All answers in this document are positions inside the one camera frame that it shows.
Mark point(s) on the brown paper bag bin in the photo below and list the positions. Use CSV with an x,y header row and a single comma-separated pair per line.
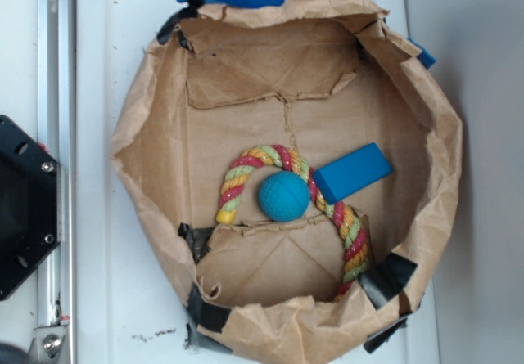
x,y
324,78

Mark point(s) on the blue rectangular block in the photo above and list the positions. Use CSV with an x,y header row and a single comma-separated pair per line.
x,y
351,173

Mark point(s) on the metal corner bracket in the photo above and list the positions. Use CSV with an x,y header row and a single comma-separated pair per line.
x,y
48,344

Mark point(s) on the multicolour rope toy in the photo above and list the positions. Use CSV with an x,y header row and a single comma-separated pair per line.
x,y
345,219

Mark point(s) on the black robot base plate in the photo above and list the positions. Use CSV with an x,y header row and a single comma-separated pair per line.
x,y
29,200

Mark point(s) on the aluminium extrusion rail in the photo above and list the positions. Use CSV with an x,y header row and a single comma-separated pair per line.
x,y
56,119

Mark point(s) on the blue rubber ball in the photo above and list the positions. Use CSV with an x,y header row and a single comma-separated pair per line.
x,y
283,197

